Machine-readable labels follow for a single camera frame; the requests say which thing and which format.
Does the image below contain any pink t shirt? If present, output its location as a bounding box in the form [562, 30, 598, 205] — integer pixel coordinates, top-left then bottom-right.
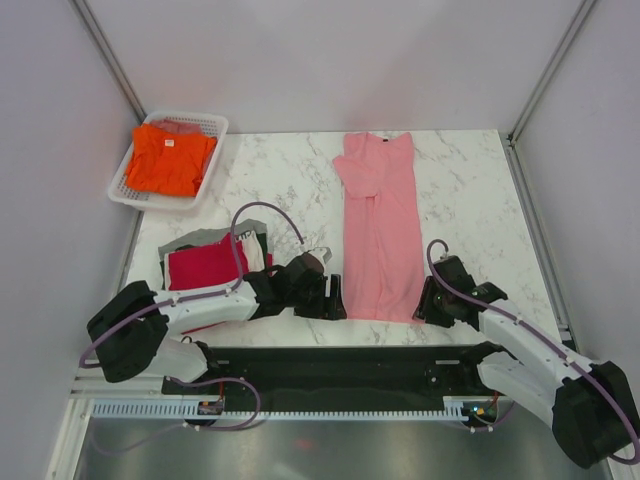
[333, 132, 425, 323]

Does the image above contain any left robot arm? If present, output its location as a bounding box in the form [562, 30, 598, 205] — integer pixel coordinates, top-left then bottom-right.
[80, 248, 346, 393]

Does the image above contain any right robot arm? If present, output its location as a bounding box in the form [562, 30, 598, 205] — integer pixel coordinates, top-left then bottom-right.
[415, 256, 639, 468]

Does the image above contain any folded white t shirt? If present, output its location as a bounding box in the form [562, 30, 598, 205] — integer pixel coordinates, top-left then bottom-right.
[164, 232, 258, 291]

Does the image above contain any folded red t shirt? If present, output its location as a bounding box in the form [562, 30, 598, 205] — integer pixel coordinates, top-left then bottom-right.
[164, 232, 268, 336]

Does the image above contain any orange t shirt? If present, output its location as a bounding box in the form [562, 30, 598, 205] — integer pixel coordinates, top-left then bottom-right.
[125, 124, 217, 197]

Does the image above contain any dark pink shirt in basket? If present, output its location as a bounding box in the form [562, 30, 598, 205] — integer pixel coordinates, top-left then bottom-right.
[149, 118, 203, 135]

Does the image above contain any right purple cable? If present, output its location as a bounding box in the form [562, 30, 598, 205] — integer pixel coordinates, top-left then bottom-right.
[425, 239, 640, 466]

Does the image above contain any purple cable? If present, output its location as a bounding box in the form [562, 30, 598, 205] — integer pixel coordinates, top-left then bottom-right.
[425, 239, 640, 466]
[80, 201, 309, 371]

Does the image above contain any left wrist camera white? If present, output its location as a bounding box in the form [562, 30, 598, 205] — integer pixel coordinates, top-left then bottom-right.
[307, 247, 332, 266]

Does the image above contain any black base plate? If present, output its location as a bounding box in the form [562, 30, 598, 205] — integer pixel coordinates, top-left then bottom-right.
[162, 342, 501, 412]

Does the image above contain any white slotted cable duct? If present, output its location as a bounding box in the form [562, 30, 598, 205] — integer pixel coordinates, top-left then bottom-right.
[91, 398, 468, 422]

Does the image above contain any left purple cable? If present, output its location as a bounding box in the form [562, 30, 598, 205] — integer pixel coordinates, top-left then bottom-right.
[80, 201, 309, 371]

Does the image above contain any right aluminium frame post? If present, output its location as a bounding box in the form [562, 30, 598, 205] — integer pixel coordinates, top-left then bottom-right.
[505, 0, 599, 149]

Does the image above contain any aluminium frame post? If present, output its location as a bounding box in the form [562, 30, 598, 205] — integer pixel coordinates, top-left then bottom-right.
[505, 0, 599, 149]
[69, 0, 147, 122]

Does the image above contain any left aluminium frame post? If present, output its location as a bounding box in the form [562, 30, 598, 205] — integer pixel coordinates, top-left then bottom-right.
[69, 0, 147, 122]

